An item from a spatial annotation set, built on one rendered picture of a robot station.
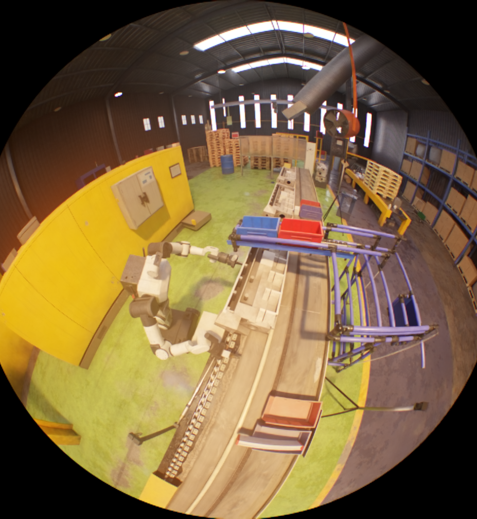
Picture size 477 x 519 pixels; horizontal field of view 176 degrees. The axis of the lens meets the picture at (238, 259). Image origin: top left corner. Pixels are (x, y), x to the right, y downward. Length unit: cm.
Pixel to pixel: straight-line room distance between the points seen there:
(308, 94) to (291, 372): 784
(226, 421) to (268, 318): 81
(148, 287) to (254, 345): 83
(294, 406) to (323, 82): 841
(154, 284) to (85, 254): 166
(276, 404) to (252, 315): 68
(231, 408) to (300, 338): 73
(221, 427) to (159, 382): 120
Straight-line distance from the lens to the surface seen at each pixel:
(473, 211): 977
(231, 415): 123
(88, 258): 247
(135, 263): 103
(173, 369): 215
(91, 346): 302
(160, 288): 93
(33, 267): 235
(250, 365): 119
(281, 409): 123
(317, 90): 767
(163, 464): 158
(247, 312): 108
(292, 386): 123
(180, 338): 194
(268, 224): 120
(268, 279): 125
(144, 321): 91
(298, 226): 118
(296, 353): 125
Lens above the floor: 194
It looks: 47 degrees down
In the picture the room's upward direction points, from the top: 5 degrees counter-clockwise
